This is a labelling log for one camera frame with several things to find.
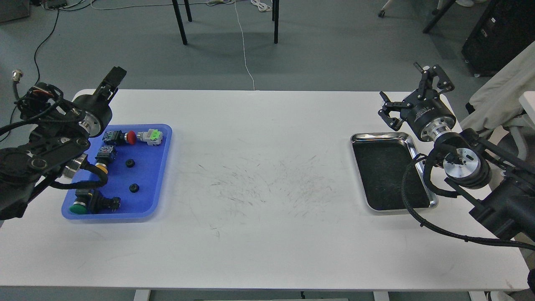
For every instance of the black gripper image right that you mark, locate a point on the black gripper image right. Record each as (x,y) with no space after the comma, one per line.
(432,117)

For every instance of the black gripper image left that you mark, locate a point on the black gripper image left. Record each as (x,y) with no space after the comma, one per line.
(96,106)

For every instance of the black robot arm image left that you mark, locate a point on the black robot arm image left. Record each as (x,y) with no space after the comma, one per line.
(53,155)

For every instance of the silver metal tray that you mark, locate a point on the silver metal tray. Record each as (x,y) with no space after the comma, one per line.
(381,160)

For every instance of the blue plastic tray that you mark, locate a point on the blue plastic tray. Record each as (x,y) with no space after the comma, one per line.
(148,173)

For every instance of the beige cloth cover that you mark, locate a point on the beige cloth cover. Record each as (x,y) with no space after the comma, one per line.
(497,101)

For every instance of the black chair leg left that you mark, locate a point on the black chair leg left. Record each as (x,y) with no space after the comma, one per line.
(179,20)

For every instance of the black chair leg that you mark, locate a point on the black chair leg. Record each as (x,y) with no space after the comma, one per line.
(275,19)
(179,20)

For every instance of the black equipment case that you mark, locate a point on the black equipment case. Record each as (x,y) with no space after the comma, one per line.
(504,30)

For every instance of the black chair leg right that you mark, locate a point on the black chair leg right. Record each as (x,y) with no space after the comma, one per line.
(275,19)

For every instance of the red push button switch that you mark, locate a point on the red push button switch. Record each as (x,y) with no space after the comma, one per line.
(119,138)

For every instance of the green white switch module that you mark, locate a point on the green white switch module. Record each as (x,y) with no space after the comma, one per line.
(151,136)

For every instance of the yellow push button switch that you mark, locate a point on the yellow push button switch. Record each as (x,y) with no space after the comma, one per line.
(105,156)

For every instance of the green push button switch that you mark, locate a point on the green push button switch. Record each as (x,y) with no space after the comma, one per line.
(92,201)

